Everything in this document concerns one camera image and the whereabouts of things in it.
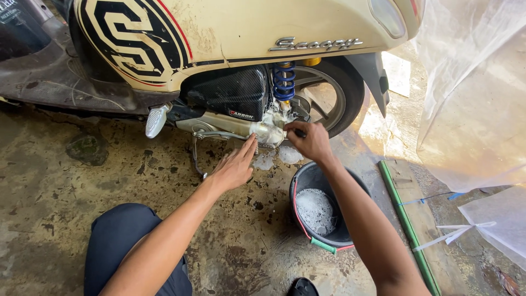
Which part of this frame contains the person's dark trouser leg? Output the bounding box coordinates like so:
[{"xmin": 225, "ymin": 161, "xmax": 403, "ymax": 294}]
[{"xmin": 83, "ymin": 203, "xmax": 193, "ymax": 296}]

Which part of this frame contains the large clear plastic sheet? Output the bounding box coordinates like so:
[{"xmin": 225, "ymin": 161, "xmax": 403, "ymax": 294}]
[{"xmin": 412, "ymin": 0, "xmax": 526, "ymax": 194}]

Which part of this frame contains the blue shock absorber spring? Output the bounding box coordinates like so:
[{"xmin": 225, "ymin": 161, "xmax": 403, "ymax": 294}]
[{"xmin": 272, "ymin": 62, "xmax": 296, "ymax": 111}]

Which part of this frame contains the white strap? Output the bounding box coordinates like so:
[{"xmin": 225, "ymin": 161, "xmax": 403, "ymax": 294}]
[{"xmin": 412, "ymin": 221, "xmax": 497, "ymax": 252}]

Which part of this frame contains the scooter rear wheel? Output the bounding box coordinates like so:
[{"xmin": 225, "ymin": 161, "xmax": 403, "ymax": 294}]
[{"xmin": 288, "ymin": 57, "xmax": 365, "ymax": 139}]

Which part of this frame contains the soapy engine casing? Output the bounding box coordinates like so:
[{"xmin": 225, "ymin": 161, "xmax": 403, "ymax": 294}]
[{"xmin": 176, "ymin": 101, "xmax": 297, "ymax": 149}]

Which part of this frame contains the dry brown leaf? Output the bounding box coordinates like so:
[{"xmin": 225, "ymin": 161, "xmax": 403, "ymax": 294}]
[{"xmin": 496, "ymin": 269, "xmax": 526, "ymax": 296}]

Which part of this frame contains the soapy water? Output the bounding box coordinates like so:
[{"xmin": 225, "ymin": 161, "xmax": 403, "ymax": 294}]
[{"xmin": 295, "ymin": 188, "xmax": 338, "ymax": 236}]

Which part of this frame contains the silver scooter footpeg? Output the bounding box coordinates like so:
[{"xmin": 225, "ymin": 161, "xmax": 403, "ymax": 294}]
[{"xmin": 145, "ymin": 103, "xmax": 172, "ymax": 139}]

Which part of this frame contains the grey rear mudguard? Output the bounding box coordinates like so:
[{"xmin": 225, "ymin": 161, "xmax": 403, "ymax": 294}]
[{"xmin": 344, "ymin": 51, "xmax": 390, "ymax": 118}]

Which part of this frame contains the black carbon air filter cover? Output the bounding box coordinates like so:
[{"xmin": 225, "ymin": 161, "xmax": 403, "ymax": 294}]
[{"xmin": 180, "ymin": 65, "xmax": 270, "ymax": 123}]

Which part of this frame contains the black bucket with red handle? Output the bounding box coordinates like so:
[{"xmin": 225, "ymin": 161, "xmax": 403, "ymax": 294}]
[{"xmin": 289, "ymin": 161, "xmax": 371, "ymax": 255}]

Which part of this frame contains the black sandal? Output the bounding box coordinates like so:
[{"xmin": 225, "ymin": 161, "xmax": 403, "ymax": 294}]
[{"xmin": 286, "ymin": 277, "xmax": 320, "ymax": 296}]

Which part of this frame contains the blue string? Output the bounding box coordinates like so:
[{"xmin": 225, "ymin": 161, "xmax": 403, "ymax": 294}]
[{"xmin": 398, "ymin": 191, "xmax": 467, "ymax": 206}]

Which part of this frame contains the small clear plastic sheet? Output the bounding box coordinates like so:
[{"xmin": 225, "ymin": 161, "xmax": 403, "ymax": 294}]
[{"xmin": 457, "ymin": 185, "xmax": 526, "ymax": 272}]

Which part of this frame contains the cream scooter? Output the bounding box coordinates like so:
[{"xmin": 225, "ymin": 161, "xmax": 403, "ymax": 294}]
[{"xmin": 0, "ymin": 0, "xmax": 426, "ymax": 181}]

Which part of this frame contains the wooden plank with green edge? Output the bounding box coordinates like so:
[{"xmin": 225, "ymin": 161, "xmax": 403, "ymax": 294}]
[{"xmin": 378, "ymin": 158, "xmax": 469, "ymax": 296}]

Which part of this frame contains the foam patch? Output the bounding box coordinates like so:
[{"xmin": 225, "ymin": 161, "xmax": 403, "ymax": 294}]
[{"xmin": 251, "ymin": 146, "xmax": 305, "ymax": 171}]

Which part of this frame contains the person's right hand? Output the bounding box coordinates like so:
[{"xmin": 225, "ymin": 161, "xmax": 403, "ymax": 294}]
[{"xmin": 283, "ymin": 120, "xmax": 334, "ymax": 164}]

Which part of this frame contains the person's left hand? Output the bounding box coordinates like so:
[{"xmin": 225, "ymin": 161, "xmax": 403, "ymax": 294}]
[{"xmin": 205, "ymin": 133, "xmax": 259, "ymax": 192}]

